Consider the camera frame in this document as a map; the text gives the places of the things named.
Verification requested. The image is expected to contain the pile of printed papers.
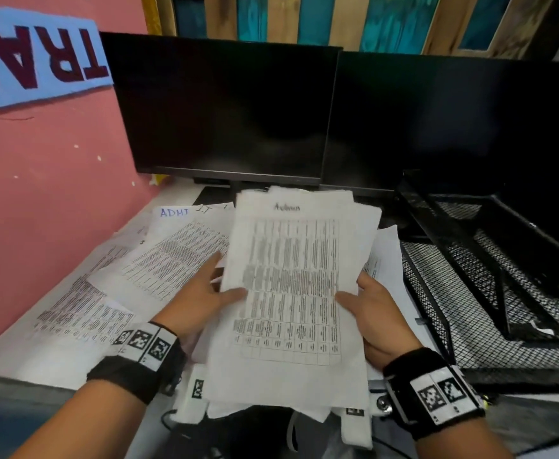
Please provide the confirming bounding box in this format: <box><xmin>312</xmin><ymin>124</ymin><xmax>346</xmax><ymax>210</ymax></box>
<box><xmin>23</xmin><ymin>200</ymin><xmax>404</xmax><ymax>345</ymax></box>

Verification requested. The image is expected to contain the black mesh paper tray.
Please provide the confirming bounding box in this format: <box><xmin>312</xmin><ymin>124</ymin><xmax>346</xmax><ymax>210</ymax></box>
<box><xmin>394</xmin><ymin>169</ymin><xmax>559</xmax><ymax>393</ymax></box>

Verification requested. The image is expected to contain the black computer monitor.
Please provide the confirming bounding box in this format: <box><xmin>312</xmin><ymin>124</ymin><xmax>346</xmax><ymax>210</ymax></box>
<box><xmin>321</xmin><ymin>51</ymin><xmax>559</xmax><ymax>196</ymax></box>
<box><xmin>98</xmin><ymin>32</ymin><xmax>345</xmax><ymax>206</ymax></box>

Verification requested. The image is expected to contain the white drawstring cord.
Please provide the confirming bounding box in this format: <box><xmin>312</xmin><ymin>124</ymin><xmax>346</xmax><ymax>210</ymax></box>
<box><xmin>287</xmin><ymin>411</ymin><xmax>302</xmax><ymax>459</ymax></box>

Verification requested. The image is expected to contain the person's right hand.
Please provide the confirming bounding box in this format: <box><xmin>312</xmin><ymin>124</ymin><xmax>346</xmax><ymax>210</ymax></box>
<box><xmin>334</xmin><ymin>273</ymin><xmax>427</xmax><ymax>372</ymax></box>

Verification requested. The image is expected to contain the white desk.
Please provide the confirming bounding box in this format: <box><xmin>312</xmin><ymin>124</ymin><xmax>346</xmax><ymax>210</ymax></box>
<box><xmin>0</xmin><ymin>178</ymin><xmax>559</xmax><ymax>441</ymax></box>

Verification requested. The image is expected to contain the person's left forearm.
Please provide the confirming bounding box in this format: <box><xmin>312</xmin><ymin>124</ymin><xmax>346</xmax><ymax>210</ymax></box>
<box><xmin>9</xmin><ymin>379</ymin><xmax>149</xmax><ymax>459</ymax></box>

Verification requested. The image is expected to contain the blue sign with maroon letters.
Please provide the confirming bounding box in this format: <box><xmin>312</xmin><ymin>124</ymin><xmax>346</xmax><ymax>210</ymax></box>
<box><xmin>0</xmin><ymin>5</ymin><xmax>114</xmax><ymax>114</ymax></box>

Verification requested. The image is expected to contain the black wrist strap with markers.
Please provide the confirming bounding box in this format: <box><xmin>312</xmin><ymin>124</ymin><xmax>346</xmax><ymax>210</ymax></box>
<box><xmin>382</xmin><ymin>347</ymin><xmax>486</xmax><ymax>428</ymax></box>
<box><xmin>86</xmin><ymin>321</ymin><xmax>188</xmax><ymax>406</ymax></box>

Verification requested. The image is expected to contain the person's left hand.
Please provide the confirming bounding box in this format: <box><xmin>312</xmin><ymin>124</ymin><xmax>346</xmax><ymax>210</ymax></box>
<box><xmin>153</xmin><ymin>252</ymin><xmax>250</xmax><ymax>344</ymax></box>

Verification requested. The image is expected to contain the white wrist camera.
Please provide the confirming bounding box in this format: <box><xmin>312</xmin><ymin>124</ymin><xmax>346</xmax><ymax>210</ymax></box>
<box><xmin>172</xmin><ymin>363</ymin><xmax>213</xmax><ymax>424</ymax></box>
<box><xmin>339</xmin><ymin>396</ymin><xmax>395</xmax><ymax>451</ymax></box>

